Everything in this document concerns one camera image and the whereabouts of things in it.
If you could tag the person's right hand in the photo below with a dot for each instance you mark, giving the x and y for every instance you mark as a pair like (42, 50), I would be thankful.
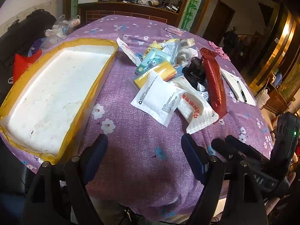
(279, 209)

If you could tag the purple plastic bag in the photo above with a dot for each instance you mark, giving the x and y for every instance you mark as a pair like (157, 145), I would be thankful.
(37, 46)

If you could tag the green bamboo painted panel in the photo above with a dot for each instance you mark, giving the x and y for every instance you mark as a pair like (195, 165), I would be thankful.
(193, 4)

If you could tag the black cylinder container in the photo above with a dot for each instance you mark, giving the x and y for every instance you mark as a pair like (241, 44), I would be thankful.
(194, 72)

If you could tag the red plastic bag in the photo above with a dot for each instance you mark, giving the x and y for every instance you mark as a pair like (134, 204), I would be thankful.
(23, 64)

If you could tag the white foam box yellow tape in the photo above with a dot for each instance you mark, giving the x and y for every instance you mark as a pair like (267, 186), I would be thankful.
(51, 91)

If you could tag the white cloth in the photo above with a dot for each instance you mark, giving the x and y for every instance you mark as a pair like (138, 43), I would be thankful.
(188, 54)

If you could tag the white square packet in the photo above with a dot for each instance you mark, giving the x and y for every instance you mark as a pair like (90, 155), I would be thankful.
(157, 98)

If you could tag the wooden cabinet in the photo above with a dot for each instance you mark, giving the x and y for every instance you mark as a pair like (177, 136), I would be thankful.
(126, 10)

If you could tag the light blue tissue pack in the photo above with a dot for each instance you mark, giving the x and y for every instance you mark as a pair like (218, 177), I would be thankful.
(153, 58)

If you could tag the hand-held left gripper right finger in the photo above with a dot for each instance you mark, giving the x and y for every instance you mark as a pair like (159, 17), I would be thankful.
(193, 154)

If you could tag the long red packet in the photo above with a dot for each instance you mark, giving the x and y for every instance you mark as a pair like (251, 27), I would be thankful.
(214, 82)

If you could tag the white sachet red stripe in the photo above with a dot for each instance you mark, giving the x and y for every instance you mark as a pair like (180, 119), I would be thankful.
(127, 51)

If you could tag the purple floral tablecloth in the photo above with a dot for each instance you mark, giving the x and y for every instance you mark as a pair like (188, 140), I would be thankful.
(145, 150)

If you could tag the black bag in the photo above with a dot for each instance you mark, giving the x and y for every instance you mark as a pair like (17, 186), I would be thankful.
(21, 35)

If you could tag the pink cloth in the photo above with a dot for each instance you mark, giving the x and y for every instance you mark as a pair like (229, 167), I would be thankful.
(220, 50)

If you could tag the blue bottle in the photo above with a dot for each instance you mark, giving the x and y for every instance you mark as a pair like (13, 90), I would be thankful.
(277, 79)

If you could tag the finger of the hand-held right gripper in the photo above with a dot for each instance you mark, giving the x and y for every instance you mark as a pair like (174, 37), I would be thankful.
(241, 146)
(222, 148)

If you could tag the black pen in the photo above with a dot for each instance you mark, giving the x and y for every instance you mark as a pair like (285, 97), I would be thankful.
(241, 91)

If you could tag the grey printed packet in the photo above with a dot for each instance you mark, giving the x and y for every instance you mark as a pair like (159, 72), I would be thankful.
(172, 50)

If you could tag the white pouch red print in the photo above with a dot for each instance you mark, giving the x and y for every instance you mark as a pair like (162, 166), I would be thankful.
(196, 109)

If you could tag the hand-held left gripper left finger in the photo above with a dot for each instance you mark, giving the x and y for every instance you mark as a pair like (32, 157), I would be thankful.
(97, 152)

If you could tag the dark wooden door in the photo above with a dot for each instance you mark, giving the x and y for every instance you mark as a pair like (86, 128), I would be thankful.
(219, 22)

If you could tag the yellow packet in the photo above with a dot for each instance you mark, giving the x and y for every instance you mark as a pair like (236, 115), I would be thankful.
(159, 72)

